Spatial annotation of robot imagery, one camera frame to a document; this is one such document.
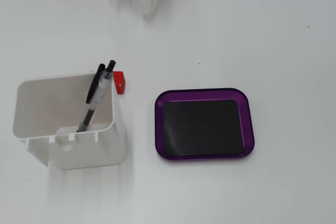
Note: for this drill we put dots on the black rectangular tray mat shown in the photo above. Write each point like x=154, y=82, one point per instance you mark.
x=202, y=127

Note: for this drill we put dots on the red perforated block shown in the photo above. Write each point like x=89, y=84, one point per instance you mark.
x=120, y=82

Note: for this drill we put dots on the purple metal tray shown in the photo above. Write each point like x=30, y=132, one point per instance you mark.
x=248, y=129

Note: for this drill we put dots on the black and clear retractable pen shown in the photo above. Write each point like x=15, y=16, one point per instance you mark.
x=90, y=113

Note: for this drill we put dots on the white plastic pen holder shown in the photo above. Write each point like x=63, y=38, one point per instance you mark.
x=78, y=155

